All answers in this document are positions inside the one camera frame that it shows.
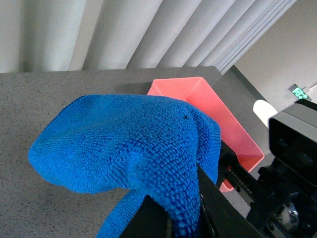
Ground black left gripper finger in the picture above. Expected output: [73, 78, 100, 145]
[119, 195, 171, 238]

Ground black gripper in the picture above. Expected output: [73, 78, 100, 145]
[198, 141, 317, 238]

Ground blue microfiber cloth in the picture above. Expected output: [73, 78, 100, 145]
[28, 95, 221, 238]

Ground pink plastic bin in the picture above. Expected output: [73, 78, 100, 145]
[147, 76, 264, 193]

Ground white cylindrical object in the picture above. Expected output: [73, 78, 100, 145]
[253, 100, 278, 128]

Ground green exit sign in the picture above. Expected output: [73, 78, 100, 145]
[288, 84, 312, 101]

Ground white pleated curtain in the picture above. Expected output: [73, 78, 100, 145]
[0, 0, 294, 73]

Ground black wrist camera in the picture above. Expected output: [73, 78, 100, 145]
[268, 99, 317, 187]

